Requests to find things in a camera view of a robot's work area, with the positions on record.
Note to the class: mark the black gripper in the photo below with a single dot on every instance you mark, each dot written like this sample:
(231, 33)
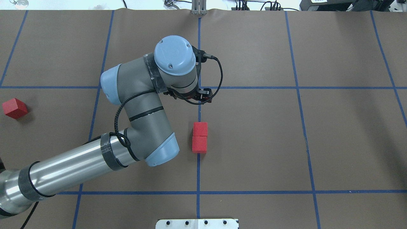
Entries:
(186, 96)

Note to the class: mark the red block moved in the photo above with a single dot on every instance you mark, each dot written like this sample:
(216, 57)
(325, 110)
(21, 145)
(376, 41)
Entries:
(200, 129)
(199, 144)

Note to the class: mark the red block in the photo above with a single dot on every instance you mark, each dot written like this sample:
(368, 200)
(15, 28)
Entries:
(15, 108)

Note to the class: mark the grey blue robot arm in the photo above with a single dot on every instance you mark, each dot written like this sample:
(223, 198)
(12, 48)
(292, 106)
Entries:
(142, 131)

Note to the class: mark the brown paper table mat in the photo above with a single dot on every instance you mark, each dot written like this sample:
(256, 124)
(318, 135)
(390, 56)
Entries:
(308, 130)

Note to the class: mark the black box top right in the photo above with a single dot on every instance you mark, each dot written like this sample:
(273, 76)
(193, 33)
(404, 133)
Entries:
(353, 5)

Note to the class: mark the clear tape roll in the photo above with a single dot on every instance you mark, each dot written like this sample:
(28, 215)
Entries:
(20, 4)

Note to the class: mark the aluminium frame post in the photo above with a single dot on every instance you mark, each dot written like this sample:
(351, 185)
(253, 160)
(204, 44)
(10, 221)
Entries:
(199, 7)

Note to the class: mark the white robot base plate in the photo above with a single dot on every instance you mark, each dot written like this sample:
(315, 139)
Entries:
(197, 224)

